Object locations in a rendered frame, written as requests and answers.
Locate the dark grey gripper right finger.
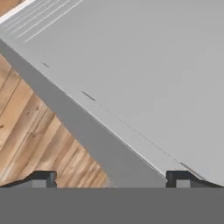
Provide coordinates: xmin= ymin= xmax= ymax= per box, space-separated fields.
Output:
xmin=165 ymin=170 xmax=223 ymax=189

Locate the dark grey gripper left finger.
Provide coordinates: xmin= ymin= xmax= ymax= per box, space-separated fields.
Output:
xmin=2 ymin=171 xmax=58 ymax=189

